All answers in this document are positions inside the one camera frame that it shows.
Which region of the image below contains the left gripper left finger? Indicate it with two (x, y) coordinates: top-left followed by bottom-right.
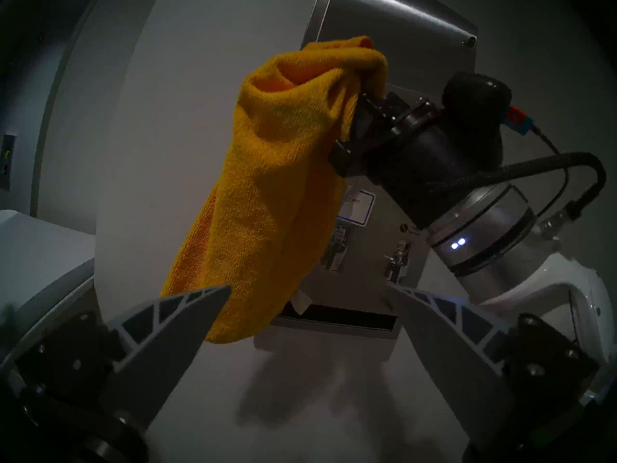
(14, 284), (233, 420)

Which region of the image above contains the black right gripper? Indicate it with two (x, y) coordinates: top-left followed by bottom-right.
(329, 91), (505, 230)

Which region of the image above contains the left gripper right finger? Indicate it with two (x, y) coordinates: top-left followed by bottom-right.
(385, 286), (599, 449)

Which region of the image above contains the yellow microfiber cloth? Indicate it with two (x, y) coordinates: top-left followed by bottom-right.
(160, 35), (389, 344)

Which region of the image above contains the white blue-edged dispenser label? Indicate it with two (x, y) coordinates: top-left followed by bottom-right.
(337, 187), (376, 226)

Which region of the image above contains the white folding table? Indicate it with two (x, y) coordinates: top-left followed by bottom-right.
(0, 209), (97, 352)

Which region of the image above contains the stainless steel wall dispenser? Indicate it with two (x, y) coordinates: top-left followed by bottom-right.
(270, 0), (479, 340)

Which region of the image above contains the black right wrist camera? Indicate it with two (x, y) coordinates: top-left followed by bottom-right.
(441, 71), (537, 171)

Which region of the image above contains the metal dispenser handle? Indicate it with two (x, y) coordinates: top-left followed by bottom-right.
(384, 240), (413, 284)
(322, 223), (350, 272)

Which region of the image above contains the thick braided black cable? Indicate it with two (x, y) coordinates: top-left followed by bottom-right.
(424, 151), (607, 221)

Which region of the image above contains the thin black camera cable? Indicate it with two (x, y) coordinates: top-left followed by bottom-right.
(530, 124), (570, 217)

